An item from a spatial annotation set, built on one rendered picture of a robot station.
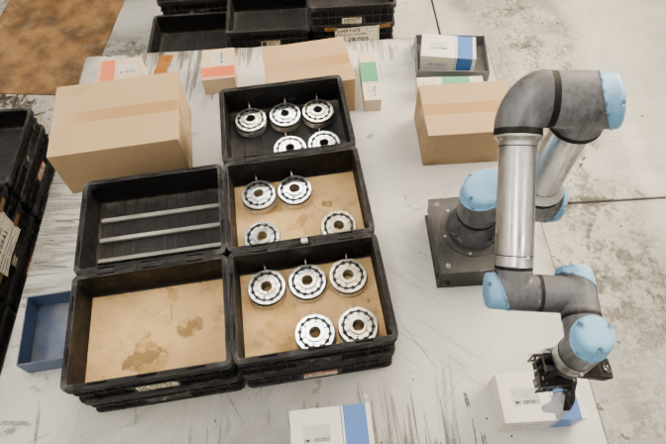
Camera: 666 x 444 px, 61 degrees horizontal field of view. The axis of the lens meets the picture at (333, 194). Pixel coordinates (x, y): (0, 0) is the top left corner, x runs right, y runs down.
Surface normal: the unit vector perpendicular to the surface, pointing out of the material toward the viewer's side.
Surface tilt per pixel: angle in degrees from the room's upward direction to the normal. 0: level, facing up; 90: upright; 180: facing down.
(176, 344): 0
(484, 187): 10
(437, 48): 0
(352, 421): 0
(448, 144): 90
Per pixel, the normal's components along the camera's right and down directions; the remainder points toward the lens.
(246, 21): -0.03, -0.55
